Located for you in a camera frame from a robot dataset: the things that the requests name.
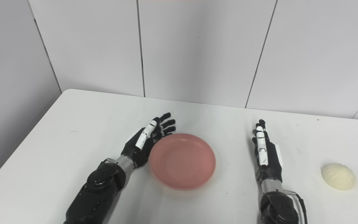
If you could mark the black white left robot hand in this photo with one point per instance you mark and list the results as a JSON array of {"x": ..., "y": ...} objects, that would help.
[{"x": 135, "y": 149}]

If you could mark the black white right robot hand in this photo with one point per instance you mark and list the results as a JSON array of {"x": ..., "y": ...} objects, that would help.
[{"x": 270, "y": 161}]

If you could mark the pink round plate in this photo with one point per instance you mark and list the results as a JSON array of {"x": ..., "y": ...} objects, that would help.
[{"x": 182, "y": 161}]

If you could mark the cream steamed bun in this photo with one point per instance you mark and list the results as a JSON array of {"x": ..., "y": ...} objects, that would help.
[{"x": 339, "y": 177}]

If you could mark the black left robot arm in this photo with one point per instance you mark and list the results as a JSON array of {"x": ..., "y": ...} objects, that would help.
[{"x": 98, "y": 193}]

